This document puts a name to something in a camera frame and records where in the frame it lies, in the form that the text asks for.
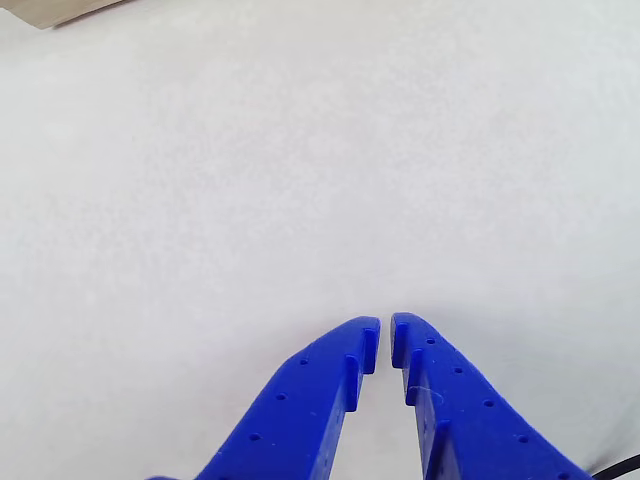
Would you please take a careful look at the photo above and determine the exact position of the black camera cable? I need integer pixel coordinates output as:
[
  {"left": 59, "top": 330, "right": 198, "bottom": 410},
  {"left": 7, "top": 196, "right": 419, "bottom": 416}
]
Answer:
[{"left": 591, "top": 453, "right": 640, "bottom": 479}]

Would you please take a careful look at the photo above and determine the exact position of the wooden box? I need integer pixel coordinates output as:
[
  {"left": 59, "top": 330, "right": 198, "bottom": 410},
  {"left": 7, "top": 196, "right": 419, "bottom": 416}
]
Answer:
[{"left": 0, "top": 0, "right": 129, "bottom": 30}]

